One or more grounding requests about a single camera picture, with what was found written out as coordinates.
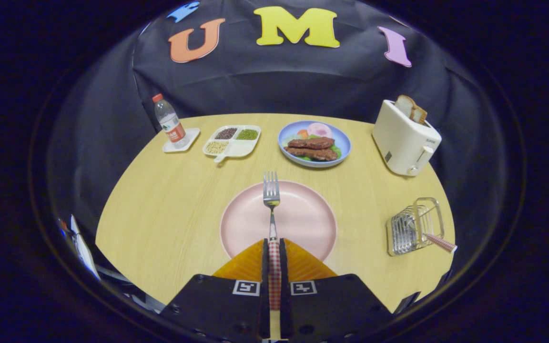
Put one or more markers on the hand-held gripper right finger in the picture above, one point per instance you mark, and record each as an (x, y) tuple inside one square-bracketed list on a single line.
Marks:
[(284, 286)]

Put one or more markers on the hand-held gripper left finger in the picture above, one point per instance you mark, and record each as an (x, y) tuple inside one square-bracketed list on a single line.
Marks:
[(265, 286)]

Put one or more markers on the pink plate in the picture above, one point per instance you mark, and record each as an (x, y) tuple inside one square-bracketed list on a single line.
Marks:
[(303, 219)]

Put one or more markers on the brown grilled sausage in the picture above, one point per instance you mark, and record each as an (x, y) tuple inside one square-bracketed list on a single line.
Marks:
[(310, 154), (311, 143)]

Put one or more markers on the white divided dish with beans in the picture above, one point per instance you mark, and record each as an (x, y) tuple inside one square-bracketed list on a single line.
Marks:
[(243, 148)]

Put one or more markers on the green lettuce leaf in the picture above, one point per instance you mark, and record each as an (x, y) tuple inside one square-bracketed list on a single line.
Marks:
[(338, 152)]

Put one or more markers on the orange carrot slice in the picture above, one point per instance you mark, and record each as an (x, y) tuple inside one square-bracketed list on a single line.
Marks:
[(302, 134)]

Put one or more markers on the blue plate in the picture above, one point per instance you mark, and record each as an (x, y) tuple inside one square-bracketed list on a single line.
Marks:
[(344, 143)]

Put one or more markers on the pink ham slice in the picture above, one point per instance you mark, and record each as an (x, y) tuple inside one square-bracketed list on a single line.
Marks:
[(320, 129)]

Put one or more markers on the white square coaster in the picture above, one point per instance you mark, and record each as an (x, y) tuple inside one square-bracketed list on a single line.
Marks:
[(193, 136)]

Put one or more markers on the clear plastic water bottle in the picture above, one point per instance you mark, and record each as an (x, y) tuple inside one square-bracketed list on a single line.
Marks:
[(172, 126)]

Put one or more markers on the white toaster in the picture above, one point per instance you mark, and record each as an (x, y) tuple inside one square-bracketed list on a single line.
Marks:
[(398, 138)]

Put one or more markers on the black backdrop cloth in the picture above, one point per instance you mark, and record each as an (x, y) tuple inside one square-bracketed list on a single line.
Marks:
[(265, 85)]

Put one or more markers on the toast slice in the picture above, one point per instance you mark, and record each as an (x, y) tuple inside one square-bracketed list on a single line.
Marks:
[(419, 114), (404, 105)]

